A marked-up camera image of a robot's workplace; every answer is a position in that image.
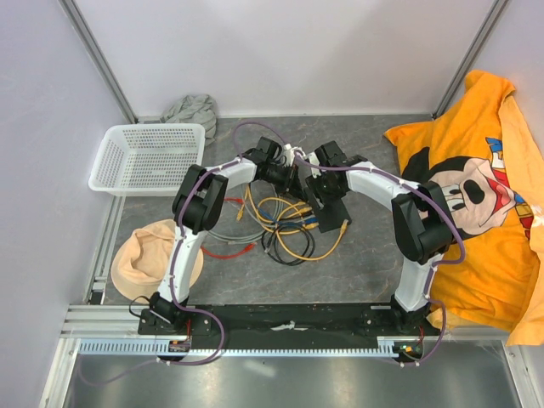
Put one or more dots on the aluminium frame post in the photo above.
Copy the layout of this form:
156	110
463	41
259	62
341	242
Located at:
90	43
477	44

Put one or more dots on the black network switch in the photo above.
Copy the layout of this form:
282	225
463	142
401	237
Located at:
330	216

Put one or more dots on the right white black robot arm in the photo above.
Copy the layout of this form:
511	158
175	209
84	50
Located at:
423	226

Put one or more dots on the grey crumpled cloth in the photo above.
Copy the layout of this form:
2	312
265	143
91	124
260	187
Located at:
195	109

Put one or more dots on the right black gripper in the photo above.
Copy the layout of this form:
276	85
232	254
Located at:
315	184

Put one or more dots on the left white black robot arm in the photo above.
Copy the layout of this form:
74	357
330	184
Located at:
196	209

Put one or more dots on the orange cartoon print shirt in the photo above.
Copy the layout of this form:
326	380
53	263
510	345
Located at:
483	156

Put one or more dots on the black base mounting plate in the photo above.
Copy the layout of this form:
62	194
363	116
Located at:
315	320

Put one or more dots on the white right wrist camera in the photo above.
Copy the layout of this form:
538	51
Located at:
314	162

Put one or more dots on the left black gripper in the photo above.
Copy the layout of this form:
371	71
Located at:
290	183

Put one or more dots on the beige bucket hat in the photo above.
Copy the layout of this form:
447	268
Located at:
143	260

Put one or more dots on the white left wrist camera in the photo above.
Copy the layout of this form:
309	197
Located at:
290	154

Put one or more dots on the left aluminium frame post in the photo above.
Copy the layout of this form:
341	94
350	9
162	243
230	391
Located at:
90	43

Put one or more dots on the grey slotted cable duct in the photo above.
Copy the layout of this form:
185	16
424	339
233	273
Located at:
378	347

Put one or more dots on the right aluminium frame post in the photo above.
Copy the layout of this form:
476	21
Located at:
477	44

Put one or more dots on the white perforated plastic basket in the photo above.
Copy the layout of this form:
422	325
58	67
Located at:
146	159

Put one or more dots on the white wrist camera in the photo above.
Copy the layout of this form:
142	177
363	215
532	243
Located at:
314	162
290	154

